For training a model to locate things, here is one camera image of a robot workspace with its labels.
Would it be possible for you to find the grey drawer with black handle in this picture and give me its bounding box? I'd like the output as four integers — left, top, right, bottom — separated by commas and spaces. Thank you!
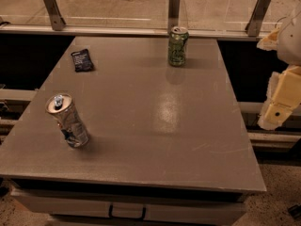
11, 188, 246, 226

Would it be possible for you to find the silver redbull can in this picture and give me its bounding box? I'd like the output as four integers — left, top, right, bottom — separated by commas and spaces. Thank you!
45, 93, 88, 148

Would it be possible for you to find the left metal bracket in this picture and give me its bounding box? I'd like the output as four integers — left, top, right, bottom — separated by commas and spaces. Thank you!
43, 0, 66, 31

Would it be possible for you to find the middle metal bracket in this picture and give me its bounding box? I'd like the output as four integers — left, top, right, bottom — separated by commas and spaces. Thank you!
167, 0, 181, 32

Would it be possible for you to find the right metal bracket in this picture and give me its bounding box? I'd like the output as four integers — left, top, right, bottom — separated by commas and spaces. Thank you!
246, 0, 272, 37

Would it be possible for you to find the metal bracket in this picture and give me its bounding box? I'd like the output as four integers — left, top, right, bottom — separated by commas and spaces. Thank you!
167, 0, 181, 32
246, 0, 272, 37
43, 0, 66, 31

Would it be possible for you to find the black snack packet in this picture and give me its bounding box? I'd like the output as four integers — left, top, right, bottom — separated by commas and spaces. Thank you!
71, 49, 94, 73

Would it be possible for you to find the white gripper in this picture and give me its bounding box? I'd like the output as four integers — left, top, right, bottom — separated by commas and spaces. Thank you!
257, 4, 301, 130

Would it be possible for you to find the green soda can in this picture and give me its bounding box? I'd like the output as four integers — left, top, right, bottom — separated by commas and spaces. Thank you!
168, 26, 189, 67

